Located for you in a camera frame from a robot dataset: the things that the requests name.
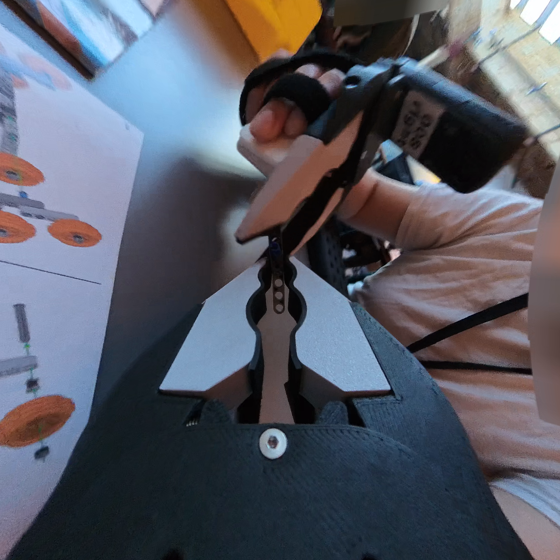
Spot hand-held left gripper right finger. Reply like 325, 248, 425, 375
284, 256, 391, 424

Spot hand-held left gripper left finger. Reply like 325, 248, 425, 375
160, 258, 268, 424

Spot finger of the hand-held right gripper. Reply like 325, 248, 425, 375
284, 187, 347, 256
235, 111, 366, 244

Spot dark grey technic beam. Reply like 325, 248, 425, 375
267, 238, 291, 315

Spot person's left forearm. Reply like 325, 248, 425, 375
499, 483, 560, 560

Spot person's right hand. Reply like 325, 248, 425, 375
248, 63, 346, 143

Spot black perforated panel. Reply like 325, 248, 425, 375
306, 227, 351, 299

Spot open instruction booklet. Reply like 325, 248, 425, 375
0, 22, 145, 543

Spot yellow plastic bin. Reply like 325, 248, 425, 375
223, 0, 324, 62

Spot orange white booklet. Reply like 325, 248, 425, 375
13, 0, 171, 81

